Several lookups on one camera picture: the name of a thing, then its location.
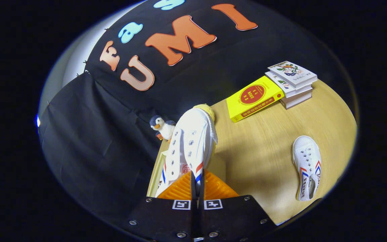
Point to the yellow round plush toy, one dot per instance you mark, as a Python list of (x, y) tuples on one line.
[(207, 109)]

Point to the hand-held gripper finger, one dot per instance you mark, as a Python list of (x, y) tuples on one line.
[(193, 193), (201, 195)]

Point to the yellow book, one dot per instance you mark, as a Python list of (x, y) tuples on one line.
[(254, 97)]

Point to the penguin plush toy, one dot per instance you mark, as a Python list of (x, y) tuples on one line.
[(163, 127)]

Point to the beige fabric storage box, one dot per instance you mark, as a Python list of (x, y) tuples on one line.
[(218, 166)]

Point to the white canvas shoe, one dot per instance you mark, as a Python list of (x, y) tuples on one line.
[(306, 151), (190, 134)]

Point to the white floral cover book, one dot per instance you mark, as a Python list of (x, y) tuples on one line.
[(291, 72)]

